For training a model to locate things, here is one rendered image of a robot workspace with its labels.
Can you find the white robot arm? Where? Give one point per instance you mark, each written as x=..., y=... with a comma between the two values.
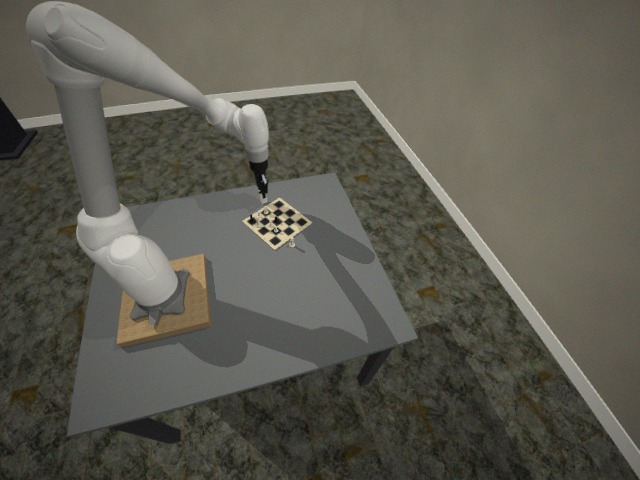
x=137, y=263

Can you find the black and cream chessboard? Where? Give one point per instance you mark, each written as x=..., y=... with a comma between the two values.
x=290, y=223

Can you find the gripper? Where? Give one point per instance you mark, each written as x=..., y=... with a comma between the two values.
x=260, y=169

